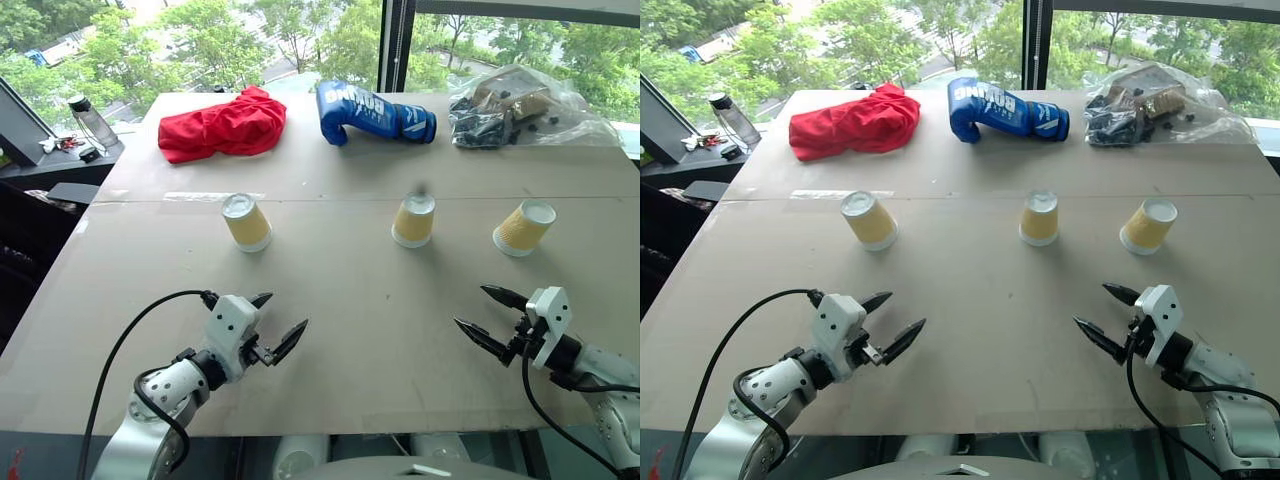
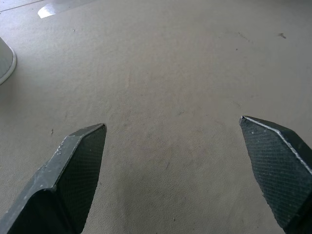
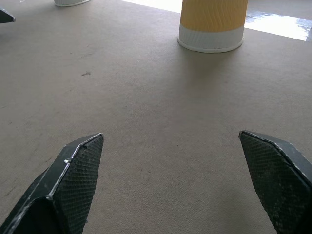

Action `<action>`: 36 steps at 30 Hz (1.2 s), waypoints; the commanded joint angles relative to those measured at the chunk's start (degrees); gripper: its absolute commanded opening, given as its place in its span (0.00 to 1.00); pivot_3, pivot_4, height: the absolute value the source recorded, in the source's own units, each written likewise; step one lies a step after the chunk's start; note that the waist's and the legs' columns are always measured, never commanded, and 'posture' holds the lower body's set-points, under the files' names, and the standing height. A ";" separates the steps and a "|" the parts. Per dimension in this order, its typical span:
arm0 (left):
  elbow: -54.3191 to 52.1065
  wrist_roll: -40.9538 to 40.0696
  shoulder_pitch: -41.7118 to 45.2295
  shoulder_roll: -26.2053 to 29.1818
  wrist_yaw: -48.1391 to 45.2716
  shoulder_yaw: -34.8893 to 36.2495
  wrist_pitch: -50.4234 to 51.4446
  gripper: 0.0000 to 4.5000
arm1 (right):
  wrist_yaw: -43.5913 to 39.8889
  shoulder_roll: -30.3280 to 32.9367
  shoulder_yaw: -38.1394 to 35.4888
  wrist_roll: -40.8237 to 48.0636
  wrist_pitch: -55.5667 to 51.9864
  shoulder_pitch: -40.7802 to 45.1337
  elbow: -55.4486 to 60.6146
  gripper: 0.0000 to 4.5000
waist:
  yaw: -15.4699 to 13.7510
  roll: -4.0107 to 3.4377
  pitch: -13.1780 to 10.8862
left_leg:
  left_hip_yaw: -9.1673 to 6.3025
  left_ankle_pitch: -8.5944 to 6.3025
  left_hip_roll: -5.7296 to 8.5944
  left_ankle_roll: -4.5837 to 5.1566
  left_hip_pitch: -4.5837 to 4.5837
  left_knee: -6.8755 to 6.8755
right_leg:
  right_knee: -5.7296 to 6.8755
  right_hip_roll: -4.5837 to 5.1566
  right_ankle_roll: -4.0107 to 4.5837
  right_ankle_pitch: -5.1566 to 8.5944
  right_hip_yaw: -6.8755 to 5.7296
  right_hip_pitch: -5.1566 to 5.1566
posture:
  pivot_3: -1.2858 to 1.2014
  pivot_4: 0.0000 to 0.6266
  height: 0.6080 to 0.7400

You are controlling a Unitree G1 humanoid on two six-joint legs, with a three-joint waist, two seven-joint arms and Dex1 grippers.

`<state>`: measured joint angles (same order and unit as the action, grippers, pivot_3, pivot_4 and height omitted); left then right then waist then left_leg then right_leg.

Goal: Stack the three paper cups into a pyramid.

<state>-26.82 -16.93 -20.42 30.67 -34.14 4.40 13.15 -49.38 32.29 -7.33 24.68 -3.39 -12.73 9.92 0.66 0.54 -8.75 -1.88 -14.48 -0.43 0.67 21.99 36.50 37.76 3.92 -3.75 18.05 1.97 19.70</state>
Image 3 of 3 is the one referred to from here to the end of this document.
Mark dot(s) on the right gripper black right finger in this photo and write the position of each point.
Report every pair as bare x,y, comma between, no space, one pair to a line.
275,175

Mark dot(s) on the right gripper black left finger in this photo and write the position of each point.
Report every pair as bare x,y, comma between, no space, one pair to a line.
70,180

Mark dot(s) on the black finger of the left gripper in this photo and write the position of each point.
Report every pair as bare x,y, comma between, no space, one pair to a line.
5,16

